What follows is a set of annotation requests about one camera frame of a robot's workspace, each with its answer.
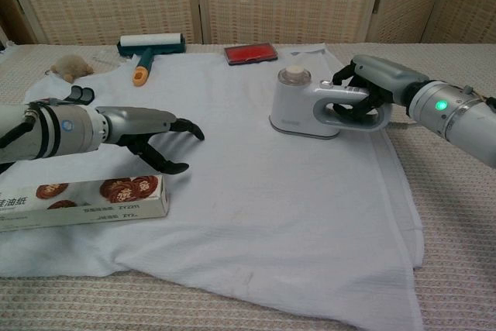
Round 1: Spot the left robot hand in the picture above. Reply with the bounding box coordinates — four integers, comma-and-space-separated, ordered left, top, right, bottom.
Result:
95, 105, 205, 175

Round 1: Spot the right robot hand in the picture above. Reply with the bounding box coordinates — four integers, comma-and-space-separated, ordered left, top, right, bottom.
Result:
331, 54, 429, 126

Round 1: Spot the white handheld steam iron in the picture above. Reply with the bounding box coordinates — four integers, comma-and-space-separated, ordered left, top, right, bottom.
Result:
268, 65, 393, 141

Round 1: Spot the white T-shirt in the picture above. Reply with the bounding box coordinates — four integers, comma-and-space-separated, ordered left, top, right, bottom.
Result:
0, 44, 425, 331

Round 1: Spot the black folding stand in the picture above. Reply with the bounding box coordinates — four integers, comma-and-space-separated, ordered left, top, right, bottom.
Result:
65, 84, 96, 105

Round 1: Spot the teal lint roller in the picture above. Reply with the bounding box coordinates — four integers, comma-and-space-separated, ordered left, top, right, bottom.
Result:
117, 33, 186, 88

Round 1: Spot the baking paper box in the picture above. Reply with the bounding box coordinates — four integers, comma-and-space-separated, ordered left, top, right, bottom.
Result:
0, 174, 171, 233

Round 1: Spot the red stamp pad case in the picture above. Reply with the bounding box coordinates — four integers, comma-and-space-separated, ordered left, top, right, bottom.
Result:
223, 44, 279, 67

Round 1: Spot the beige woven tablecloth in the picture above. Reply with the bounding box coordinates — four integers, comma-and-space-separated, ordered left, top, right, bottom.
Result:
0, 42, 496, 331

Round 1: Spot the beige plush keychain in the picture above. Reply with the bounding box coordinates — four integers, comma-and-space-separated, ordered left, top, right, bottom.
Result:
45, 54, 95, 84

